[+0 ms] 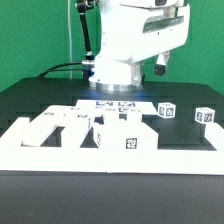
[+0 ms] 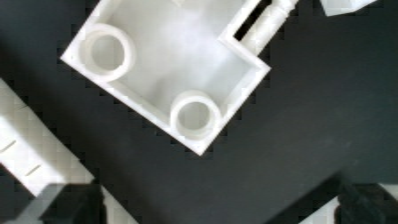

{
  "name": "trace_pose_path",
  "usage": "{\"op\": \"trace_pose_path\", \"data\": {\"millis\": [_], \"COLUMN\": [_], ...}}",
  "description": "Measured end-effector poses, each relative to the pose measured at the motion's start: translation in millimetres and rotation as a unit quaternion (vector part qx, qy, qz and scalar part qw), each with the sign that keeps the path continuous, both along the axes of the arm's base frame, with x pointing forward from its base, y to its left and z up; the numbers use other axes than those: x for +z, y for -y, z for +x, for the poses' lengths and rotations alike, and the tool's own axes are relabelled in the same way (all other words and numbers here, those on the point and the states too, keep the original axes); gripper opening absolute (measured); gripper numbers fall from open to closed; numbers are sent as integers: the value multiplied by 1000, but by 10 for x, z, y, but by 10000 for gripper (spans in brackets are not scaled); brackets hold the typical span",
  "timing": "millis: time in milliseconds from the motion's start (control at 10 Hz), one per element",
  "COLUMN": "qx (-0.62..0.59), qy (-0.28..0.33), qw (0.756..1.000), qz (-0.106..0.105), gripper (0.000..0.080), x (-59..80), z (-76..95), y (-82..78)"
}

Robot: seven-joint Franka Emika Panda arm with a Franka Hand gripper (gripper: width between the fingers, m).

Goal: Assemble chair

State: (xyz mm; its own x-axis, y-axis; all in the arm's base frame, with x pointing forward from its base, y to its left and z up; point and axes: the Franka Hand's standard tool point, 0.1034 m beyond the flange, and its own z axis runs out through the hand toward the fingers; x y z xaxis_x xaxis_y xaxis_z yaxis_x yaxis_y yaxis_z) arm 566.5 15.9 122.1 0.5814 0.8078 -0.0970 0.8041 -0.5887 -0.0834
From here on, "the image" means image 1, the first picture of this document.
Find white U-shaped boundary frame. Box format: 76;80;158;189
0;117;224;175

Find black cables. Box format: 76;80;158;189
37;61;91;79

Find white marker base plate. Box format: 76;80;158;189
76;99;157;115

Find white chair seat part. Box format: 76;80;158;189
93;119;158;151

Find left white marker cube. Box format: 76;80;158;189
157;102;176;119

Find white marker cube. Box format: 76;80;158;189
157;102;176;119
195;107;215;124

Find white vertical cable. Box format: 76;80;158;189
67;0;74;80

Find white chair back part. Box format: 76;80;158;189
22;105;95;148

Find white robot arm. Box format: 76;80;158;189
89;0;190;91

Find right white marker cube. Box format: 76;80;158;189
195;107;215;124

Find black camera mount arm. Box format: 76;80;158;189
74;0;98;69

